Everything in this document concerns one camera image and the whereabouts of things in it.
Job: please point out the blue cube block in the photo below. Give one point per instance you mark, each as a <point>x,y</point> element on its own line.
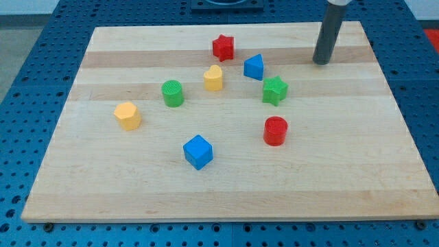
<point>198,152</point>

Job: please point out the yellow hexagon block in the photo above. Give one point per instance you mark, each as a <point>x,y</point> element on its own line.
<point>128,116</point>

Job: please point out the yellow heart block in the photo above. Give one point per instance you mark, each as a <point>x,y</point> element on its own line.
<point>213,78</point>

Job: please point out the red cylinder block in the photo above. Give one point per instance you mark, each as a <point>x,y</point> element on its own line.
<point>275,130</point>

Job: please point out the red star block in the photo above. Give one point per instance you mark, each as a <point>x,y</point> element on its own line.
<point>224,47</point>

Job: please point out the green star block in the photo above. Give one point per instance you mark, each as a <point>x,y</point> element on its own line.
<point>274,90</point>

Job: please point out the green cylinder block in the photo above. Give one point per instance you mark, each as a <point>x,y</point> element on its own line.
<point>172,93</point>

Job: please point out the blue triangle block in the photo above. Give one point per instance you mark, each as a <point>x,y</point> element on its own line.
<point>254,67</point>

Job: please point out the wooden board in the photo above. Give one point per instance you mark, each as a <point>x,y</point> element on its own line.
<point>348,154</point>

